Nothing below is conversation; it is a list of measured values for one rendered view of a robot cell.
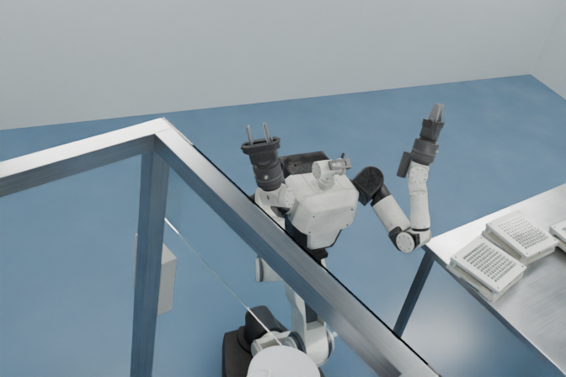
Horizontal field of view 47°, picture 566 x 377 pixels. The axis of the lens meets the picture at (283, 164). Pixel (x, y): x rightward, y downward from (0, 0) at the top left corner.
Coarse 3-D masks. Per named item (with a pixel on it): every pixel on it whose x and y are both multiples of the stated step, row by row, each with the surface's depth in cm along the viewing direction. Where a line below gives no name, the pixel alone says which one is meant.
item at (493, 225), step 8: (504, 216) 308; (512, 216) 309; (488, 224) 301; (496, 224) 302; (536, 224) 307; (496, 232) 298; (504, 232) 298; (512, 232) 299; (520, 232) 300; (544, 232) 303; (504, 240) 295; (512, 240) 295; (528, 240) 297; (536, 240) 298; (544, 240) 299; (552, 240) 300; (520, 248) 291; (528, 248) 292; (536, 248) 293; (544, 248) 294; (528, 256) 288
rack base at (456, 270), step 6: (456, 264) 282; (450, 270) 281; (456, 270) 279; (462, 270) 279; (462, 276) 277; (468, 276) 277; (468, 282) 276; (474, 282) 275; (480, 282) 275; (480, 288) 272; (486, 288) 273; (486, 294) 271; (492, 300) 270
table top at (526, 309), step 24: (552, 192) 345; (528, 216) 324; (552, 216) 327; (432, 240) 296; (456, 240) 299; (528, 264) 294; (552, 264) 297; (528, 288) 281; (552, 288) 284; (504, 312) 267; (528, 312) 269; (552, 312) 272; (528, 336) 259; (552, 336) 261; (552, 360) 251
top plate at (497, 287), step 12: (480, 240) 291; (456, 252) 281; (480, 252) 284; (504, 252) 286; (468, 264) 276; (492, 264) 279; (516, 264) 281; (480, 276) 271; (504, 276) 274; (516, 276) 276; (492, 288) 268; (504, 288) 269
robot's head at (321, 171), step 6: (318, 162) 232; (324, 162) 233; (336, 162) 235; (342, 162) 235; (312, 168) 235; (318, 168) 232; (324, 168) 231; (318, 174) 232; (324, 174) 232; (330, 174) 233; (336, 174) 237; (342, 174) 236; (318, 180) 238; (324, 180) 236; (330, 180) 237
